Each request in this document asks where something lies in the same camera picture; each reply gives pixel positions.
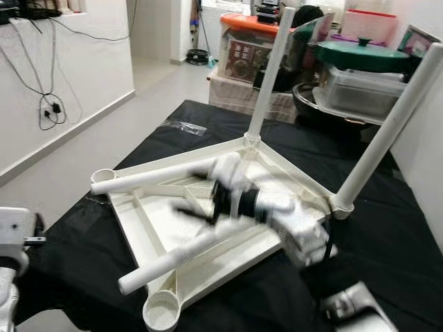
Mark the patterned cloth covered bench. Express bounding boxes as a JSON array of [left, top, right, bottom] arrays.
[[210, 69, 298, 124]]

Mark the white plastic table top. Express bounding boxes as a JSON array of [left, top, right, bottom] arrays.
[[90, 135, 357, 331]]

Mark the brown printed carton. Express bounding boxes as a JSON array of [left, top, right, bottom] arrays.
[[225, 38, 271, 78]]

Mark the thin black floor cable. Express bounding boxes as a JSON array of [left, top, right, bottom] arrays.
[[0, 21, 77, 132], [52, 0, 136, 42]]

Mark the small black appliance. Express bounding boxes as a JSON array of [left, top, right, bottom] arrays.
[[256, 0, 281, 21]]

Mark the black wifi router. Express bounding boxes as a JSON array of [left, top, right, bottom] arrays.
[[21, 0, 66, 20]]

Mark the shiny black plastic bag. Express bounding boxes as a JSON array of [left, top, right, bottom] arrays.
[[256, 6, 333, 91]]

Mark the pink purple container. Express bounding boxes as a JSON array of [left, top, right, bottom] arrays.
[[343, 8, 401, 46]]

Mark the dark green tray with label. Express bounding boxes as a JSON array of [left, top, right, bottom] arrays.
[[398, 24, 443, 59]]

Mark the green round pot lid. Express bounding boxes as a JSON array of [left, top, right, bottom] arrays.
[[311, 38, 413, 73]]

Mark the black wall power plug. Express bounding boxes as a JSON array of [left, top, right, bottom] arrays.
[[43, 102, 62, 118]]

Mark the clear bin with orange lid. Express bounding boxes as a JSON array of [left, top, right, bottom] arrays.
[[220, 12, 288, 80]]

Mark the black tablecloth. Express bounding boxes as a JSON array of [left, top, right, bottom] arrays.
[[14, 99, 443, 332]]

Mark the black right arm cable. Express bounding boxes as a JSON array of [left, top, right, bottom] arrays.
[[320, 211, 340, 267]]

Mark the crumpled clear tape piece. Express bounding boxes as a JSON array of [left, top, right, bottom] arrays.
[[163, 121, 207, 136]]

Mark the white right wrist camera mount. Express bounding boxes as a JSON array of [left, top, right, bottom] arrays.
[[208, 154, 253, 198]]

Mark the clear plastic food container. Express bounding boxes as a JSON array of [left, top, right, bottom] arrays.
[[315, 66, 409, 124]]

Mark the black set-top box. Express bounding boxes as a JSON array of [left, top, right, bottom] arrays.
[[0, 7, 21, 25]]

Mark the white plastic table leg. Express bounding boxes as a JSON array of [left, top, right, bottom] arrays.
[[246, 7, 297, 142], [331, 43, 443, 215], [118, 225, 284, 296], [90, 158, 239, 196]]

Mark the black coiled hose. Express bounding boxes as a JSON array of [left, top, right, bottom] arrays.
[[187, 48, 210, 66]]

